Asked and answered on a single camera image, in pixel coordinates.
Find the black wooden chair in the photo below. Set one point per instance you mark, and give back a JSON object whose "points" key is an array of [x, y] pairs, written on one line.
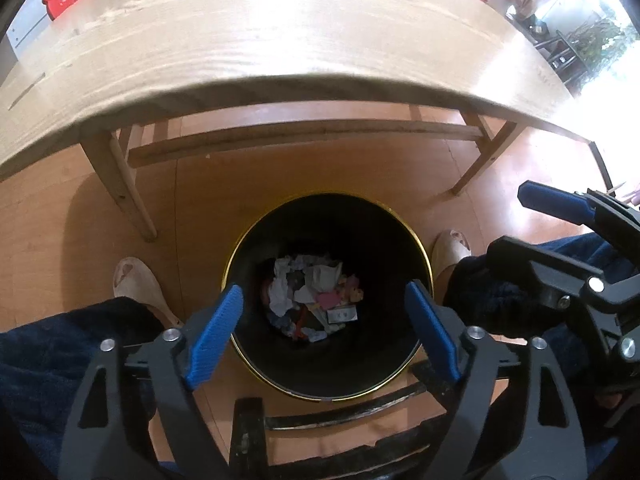
{"points": [[564, 58]]}

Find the person's left leg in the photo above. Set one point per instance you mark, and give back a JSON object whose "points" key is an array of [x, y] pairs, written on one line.
{"points": [[42, 366]]}

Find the person's leg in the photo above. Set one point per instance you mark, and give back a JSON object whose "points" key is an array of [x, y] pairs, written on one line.
{"points": [[504, 300], [42, 366]]}

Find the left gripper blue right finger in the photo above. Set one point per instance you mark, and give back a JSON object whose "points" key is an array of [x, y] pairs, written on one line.
{"points": [[512, 416]]}

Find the right beige slipper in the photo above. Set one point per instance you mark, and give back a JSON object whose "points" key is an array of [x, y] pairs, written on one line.
{"points": [[449, 249]]}

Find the black round trash bin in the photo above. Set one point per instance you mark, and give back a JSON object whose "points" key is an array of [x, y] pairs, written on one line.
{"points": [[371, 242]]}

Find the black chair under person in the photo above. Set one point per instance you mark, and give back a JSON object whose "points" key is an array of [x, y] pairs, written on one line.
{"points": [[385, 436]]}

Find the wooden table frame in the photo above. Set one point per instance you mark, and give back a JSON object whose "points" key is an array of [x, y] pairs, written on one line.
{"points": [[104, 65]]}

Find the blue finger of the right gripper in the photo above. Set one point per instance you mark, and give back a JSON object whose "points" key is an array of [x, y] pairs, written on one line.
{"points": [[601, 213], [554, 280]]}

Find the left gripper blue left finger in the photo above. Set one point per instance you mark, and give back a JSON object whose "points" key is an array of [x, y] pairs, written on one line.
{"points": [[107, 433]]}

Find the beige slipper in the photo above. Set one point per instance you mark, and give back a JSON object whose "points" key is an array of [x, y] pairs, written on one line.
{"points": [[449, 249], [134, 280]]}

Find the left beige slipper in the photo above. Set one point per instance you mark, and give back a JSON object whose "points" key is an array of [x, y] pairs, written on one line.
{"points": [[134, 280]]}

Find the person's right leg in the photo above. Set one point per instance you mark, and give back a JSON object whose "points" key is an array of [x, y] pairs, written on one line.
{"points": [[504, 300]]}

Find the trash pile in bin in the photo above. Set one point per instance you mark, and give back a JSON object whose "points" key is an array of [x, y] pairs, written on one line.
{"points": [[308, 299]]}

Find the green potted plant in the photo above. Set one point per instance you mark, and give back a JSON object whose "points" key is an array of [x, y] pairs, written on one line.
{"points": [[599, 43]]}

